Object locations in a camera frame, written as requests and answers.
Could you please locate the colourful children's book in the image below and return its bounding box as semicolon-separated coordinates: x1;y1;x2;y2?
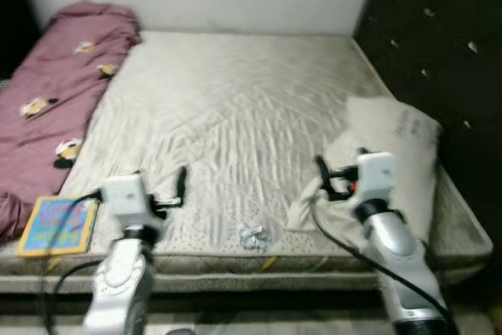
17;196;101;258

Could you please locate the beige pillow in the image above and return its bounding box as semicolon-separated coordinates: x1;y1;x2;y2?
286;97;444;249

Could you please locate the crumpled silver wrapper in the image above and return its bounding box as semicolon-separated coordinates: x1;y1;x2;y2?
239;225;271;251

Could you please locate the beige quilted mattress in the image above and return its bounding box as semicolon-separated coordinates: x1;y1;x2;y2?
0;31;493;277

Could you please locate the pink cartoon print blanket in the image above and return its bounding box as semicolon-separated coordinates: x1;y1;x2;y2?
0;2;142;242

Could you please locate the black tufted headboard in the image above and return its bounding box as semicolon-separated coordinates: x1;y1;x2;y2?
353;0;502;218

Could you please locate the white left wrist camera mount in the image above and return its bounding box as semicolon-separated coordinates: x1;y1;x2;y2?
102;174;154;226

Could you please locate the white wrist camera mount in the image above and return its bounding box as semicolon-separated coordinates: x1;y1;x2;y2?
353;152;397;202
102;174;154;226

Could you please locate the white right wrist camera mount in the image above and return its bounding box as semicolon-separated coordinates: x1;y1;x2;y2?
353;152;397;202

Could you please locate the black left camera cable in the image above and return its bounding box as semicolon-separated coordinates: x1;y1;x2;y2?
39;188;104;335

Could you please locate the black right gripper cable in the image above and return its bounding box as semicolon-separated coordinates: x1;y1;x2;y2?
310;194;460;335

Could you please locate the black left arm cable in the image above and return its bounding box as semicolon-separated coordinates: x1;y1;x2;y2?
45;259;101;293

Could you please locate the dark bed frame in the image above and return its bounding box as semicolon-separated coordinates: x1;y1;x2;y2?
0;292;487;316

